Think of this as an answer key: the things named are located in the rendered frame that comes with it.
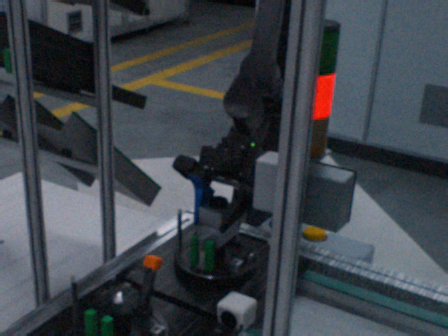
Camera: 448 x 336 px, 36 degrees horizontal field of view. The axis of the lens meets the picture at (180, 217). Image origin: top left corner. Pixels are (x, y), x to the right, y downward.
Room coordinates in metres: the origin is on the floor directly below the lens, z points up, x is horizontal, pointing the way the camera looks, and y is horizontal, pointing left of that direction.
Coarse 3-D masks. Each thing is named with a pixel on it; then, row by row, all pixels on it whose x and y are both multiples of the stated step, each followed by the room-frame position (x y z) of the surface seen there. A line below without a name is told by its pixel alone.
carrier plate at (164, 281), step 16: (192, 224) 1.15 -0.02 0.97; (176, 240) 1.09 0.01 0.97; (144, 256) 1.03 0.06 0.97; (160, 256) 1.03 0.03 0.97; (128, 272) 0.97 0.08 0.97; (160, 272) 0.98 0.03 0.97; (176, 272) 0.98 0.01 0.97; (256, 272) 0.98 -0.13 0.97; (160, 288) 0.93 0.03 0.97; (176, 288) 0.93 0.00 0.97; (192, 288) 0.93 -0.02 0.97; (208, 288) 0.93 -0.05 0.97; (224, 288) 0.93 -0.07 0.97; (240, 288) 0.93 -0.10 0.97; (256, 288) 0.93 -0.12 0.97; (176, 304) 0.90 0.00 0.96; (192, 304) 0.88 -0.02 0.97; (208, 304) 0.88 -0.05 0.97; (256, 304) 0.89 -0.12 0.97
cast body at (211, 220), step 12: (204, 204) 1.00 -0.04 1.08; (216, 204) 0.99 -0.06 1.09; (228, 204) 1.00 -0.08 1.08; (204, 216) 0.98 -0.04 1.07; (216, 216) 0.97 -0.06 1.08; (204, 228) 0.98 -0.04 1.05; (216, 228) 0.97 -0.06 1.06; (228, 228) 0.99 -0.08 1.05; (204, 240) 0.96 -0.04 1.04; (216, 240) 0.96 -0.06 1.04
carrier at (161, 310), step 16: (96, 288) 0.92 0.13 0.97; (112, 288) 0.92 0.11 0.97; (128, 288) 0.93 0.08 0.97; (80, 304) 0.88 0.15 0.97; (96, 304) 0.88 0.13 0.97; (112, 304) 0.85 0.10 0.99; (128, 304) 0.85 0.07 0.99; (160, 304) 0.88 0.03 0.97; (48, 320) 0.84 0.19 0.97; (64, 320) 0.84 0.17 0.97; (80, 320) 0.81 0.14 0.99; (96, 320) 0.76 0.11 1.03; (112, 320) 0.74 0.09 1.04; (128, 320) 0.78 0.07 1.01; (144, 320) 0.81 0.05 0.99; (160, 320) 0.81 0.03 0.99; (176, 320) 0.84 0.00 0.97; (192, 320) 0.84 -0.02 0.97; (208, 320) 0.84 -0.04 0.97
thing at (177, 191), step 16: (144, 160) 1.73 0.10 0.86; (160, 160) 1.73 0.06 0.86; (160, 176) 1.62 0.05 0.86; (176, 176) 1.63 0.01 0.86; (96, 192) 1.52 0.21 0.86; (160, 192) 1.53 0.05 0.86; (176, 192) 1.53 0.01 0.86; (192, 192) 1.53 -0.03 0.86; (224, 192) 1.53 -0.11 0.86; (128, 208) 1.44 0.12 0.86; (144, 208) 1.44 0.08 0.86; (160, 208) 1.44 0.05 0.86; (176, 208) 1.44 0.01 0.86
